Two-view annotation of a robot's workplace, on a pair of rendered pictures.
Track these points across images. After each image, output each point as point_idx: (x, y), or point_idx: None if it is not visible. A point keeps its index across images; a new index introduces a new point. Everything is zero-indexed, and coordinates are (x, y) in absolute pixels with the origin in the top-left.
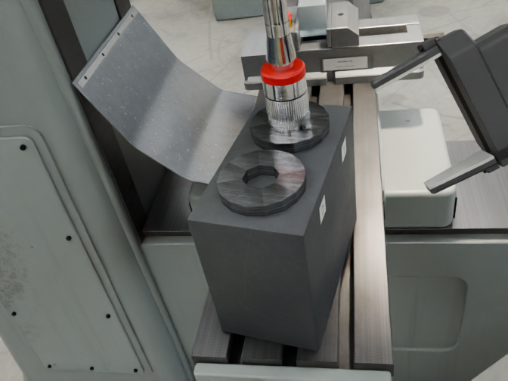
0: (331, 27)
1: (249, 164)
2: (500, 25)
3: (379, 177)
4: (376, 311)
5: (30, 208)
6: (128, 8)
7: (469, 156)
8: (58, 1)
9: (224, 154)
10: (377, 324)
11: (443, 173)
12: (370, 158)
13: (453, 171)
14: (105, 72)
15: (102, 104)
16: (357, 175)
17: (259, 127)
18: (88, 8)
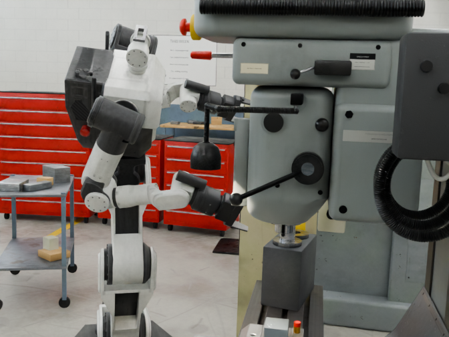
0: (262, 325)
1: (299, 234)
2: (226, 198)
3: (246, 315)
4: (258, 287)
5: None
6: (447, 330)
7: (234, 226)
8: (431, 250)
9: None
10: (259, 285)
11: (242, 227)
12: (248, 323)
13: (240, 225)
14: (422, 307)
15: (412, 306)
16: (256, 317)
17: (298, 239)
18: (439, 281)
